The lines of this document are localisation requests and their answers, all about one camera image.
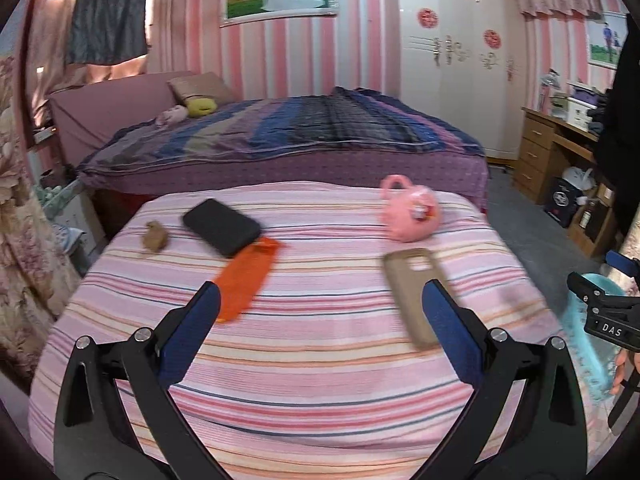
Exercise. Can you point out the wooden desk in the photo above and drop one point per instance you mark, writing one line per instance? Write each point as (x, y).
(540, 152)

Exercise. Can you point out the pink striped tablecloth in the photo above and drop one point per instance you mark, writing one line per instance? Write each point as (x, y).
(310, 395)

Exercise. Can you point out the bedside cabinet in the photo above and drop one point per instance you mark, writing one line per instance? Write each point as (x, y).
(75, 225)

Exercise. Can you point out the pink window curtain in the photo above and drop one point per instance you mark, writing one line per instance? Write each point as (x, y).
(50, 50)

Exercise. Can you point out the light blue plastic basket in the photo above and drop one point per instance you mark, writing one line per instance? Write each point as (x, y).
(582, 355)

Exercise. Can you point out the tan phone case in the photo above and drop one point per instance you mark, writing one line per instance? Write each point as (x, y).
(410, 285)

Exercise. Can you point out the dark grey hanging cloth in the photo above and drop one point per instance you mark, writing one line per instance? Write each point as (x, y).
(107, 10)

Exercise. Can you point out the black phone case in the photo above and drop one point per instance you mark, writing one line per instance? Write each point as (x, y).
(222, 226)

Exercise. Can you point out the white wardrobe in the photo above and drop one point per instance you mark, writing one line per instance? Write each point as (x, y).
(460, 75)

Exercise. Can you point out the orange mesh bag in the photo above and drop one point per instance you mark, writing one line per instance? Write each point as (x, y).
(247, 277)

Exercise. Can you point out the brown pillow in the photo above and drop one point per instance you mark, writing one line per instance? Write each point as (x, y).
(202, 87)

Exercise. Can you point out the patchwork quilt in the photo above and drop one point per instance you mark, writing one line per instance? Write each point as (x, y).
(300, 127)

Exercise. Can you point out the white storage box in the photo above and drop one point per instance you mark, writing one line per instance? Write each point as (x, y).
(582, 110)

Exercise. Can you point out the mauve bed headboard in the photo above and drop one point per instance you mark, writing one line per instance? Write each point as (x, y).
(110, 110)

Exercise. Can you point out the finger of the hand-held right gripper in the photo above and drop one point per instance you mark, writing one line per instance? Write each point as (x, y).
(585, 287)
(622, 262)

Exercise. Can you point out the small crumpled brown paper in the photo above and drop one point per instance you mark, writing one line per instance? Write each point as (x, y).
(155, 237)

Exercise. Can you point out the pink plush toy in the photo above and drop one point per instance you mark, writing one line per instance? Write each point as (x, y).
(171, 116)

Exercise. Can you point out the small framed wall photo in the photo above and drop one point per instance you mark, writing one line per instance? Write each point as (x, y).
(606, 37)

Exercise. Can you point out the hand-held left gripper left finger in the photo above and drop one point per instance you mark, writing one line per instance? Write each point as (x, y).
(192, 327)

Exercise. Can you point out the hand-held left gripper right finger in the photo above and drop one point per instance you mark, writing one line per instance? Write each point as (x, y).
(447, 327)

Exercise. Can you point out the cardboard box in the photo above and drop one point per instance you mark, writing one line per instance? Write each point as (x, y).
(597, 222)

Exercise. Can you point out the white bag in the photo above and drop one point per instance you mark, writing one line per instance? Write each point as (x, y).
(580, 180)

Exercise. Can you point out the person's right hand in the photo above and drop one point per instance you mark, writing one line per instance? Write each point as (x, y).
(622, 372)

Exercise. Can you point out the floral curtain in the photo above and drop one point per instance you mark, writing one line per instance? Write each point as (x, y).
(25, 240)

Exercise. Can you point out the bed with purple sheet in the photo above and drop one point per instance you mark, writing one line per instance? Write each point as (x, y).
(310, 172)

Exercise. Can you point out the yellow plush toy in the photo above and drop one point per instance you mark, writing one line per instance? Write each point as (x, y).
(201, 106)

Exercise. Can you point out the black box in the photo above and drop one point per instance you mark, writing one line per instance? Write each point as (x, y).
(562, 202)

